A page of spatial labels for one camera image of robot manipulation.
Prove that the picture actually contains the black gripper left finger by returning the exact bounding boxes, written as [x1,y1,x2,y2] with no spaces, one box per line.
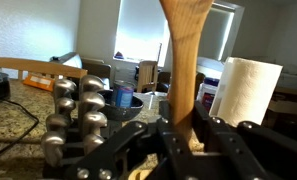
[64,101,195,180]

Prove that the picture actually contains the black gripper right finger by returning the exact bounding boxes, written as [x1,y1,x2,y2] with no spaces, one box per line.
[192,101,297,180]

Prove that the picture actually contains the wooden spoon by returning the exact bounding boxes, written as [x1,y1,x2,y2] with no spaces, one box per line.
[159,0,214,150]

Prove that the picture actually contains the dark blue bowl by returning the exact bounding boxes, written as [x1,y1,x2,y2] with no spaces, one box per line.
[99,90,144,121]

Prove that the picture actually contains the white blue red container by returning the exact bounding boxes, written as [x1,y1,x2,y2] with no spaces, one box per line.
[196,77,219,111]

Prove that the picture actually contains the white paper towel roll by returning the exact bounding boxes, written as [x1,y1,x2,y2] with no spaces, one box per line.
[209,57,282,127]

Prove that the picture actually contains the blue can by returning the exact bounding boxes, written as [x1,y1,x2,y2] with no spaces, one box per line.
[111,80,134,108]

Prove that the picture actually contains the black knife block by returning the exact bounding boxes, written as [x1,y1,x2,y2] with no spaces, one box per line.
[41,75,108,180]

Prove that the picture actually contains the orange packet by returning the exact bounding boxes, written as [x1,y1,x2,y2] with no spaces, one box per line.
[23,74,54,92]

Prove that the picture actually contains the wooden chair back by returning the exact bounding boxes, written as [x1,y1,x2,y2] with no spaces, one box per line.
[0,57,87,80]

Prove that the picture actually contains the black power cable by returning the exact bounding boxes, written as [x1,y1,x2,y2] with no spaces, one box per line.
[0,98,40,161]

